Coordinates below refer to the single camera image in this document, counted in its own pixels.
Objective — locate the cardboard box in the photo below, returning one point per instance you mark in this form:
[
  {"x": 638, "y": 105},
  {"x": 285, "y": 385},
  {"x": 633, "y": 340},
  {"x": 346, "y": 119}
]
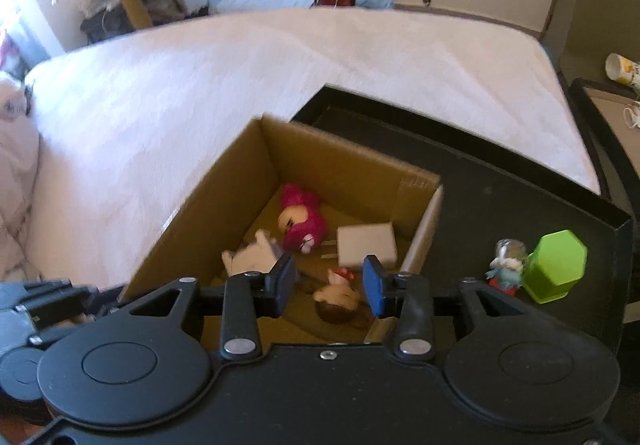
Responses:
[{"x": 345, "y": 160}]

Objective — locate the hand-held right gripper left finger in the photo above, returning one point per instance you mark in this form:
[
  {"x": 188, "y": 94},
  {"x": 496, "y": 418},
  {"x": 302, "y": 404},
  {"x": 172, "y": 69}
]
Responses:
[{"x": 282, "y": 285}]

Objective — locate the white quilted blanket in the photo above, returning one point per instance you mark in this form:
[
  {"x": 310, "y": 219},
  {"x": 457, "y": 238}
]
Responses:
[{"x": 17, "y": 185}]

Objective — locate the white power adapter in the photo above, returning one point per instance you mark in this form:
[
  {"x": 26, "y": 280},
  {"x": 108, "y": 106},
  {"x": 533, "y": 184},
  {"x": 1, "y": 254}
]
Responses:
[{"x": 367, "y": 242}]

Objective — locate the white folding plug charger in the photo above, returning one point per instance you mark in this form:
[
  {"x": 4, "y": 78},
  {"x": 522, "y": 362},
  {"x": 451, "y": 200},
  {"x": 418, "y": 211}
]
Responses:
[{"x": 255, "y": 257}]

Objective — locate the black framed brown board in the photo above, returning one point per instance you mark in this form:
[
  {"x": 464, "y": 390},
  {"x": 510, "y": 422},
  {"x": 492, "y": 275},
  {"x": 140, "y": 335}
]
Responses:
[{"x": 615, "y": 135}]

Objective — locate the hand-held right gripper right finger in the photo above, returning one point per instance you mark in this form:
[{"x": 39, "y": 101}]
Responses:
[{"x": 374, "y": 287}]

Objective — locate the stack of paper cups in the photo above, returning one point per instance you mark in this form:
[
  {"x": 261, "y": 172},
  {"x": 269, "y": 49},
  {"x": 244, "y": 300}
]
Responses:
[{"x": 622, "y": 70}]

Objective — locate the white bed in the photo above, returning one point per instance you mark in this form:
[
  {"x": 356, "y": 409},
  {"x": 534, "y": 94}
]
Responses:
[{"x": 250, "y": 70}]

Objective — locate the brown-haired doll figurine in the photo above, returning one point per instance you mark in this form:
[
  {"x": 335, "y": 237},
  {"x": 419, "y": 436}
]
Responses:
[{"x": 340, "y": 300}]

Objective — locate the white floor mat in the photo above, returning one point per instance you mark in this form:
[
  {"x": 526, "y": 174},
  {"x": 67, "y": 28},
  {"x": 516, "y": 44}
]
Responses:
[{"x": 265, "y": 2}]

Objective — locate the green hexagonal container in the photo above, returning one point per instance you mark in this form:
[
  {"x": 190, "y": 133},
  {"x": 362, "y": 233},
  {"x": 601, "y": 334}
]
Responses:
[{"x": 555, "y": 265}]

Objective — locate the small rabbit figurine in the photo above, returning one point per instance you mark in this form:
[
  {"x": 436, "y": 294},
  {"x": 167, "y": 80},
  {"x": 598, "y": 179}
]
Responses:
[{"x": 507, "y": 267}]

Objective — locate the black shallow tray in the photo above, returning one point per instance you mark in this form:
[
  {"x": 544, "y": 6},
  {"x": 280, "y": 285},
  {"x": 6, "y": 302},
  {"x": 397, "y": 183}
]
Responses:
[{"x": 500, "y": 205}]

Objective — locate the white face mask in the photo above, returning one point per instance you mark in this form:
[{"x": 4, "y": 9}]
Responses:
[{"x": 634, "y": 115}]

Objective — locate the pink plush toy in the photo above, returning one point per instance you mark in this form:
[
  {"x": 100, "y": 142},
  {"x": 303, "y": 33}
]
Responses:
[{"x": 300, "y": 217}]

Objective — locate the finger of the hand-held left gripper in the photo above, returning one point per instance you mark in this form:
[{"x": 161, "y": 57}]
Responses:
[{"x": 65, "y": 297}]

